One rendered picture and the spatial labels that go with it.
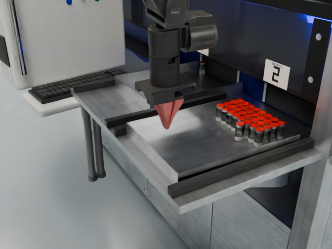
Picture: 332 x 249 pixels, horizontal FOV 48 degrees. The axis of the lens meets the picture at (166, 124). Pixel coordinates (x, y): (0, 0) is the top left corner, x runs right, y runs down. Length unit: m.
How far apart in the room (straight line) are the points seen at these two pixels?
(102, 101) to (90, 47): 0.49
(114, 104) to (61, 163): 1.45
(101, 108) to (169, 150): 0.32
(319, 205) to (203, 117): 0.38
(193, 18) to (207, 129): 0.39
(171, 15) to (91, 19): 0.99
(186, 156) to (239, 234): 0.56
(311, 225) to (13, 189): 1.77
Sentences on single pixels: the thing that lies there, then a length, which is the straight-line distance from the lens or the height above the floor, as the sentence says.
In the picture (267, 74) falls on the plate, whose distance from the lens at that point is 1.03.
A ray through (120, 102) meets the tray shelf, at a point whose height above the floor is 0.88.
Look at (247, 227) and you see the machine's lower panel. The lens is 1.30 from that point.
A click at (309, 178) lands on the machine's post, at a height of 0.79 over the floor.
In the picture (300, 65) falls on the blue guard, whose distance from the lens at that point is 0.95.
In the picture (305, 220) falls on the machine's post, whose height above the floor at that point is 0.67.
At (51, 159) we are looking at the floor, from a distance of 2.61.
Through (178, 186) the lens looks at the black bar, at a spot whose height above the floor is 0.90.
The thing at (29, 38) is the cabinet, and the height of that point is 0.99.
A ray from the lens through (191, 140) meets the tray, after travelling 0.94.
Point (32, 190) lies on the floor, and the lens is 2.35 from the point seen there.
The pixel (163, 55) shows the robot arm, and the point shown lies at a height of 1.15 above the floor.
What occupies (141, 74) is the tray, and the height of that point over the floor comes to 0.90.
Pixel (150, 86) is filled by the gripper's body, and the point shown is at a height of 1.09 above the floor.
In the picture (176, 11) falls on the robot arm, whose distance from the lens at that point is 0.64.
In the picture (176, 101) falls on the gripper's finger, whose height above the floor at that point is 1.06.
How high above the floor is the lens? 1.34
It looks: 27 degrees down
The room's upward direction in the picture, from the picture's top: straight up
